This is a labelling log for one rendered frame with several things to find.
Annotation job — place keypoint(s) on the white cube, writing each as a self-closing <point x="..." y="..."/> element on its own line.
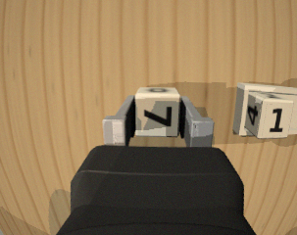
<point x="268" y="115"/>
<point x="157" y="112"/>

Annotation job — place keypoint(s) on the cream rectangular tray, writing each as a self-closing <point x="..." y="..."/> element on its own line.
<point x="242" y="99"/>

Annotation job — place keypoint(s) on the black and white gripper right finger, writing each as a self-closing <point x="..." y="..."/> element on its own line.
<point x="197" y="131"/>

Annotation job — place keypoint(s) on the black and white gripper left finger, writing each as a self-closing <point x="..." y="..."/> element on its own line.
<point x="119" y="128"/>

